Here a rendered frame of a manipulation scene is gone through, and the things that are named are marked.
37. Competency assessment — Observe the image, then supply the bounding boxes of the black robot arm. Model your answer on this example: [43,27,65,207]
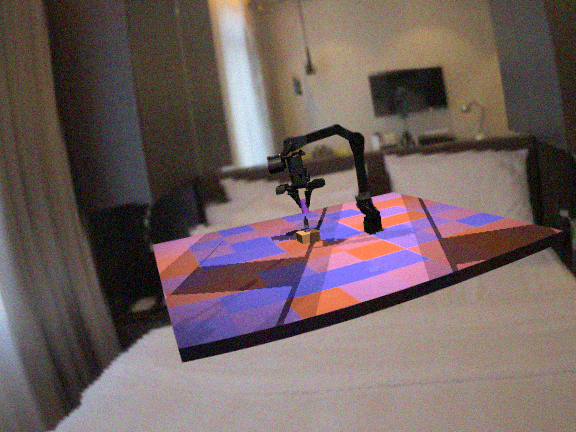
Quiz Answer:
[267,124,385,233]

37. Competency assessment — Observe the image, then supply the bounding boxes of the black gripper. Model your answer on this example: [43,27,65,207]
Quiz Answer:
[276,167,325,209]

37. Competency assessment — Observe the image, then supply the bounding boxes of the tan square block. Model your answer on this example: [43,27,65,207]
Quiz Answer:
[296,228,321,244]

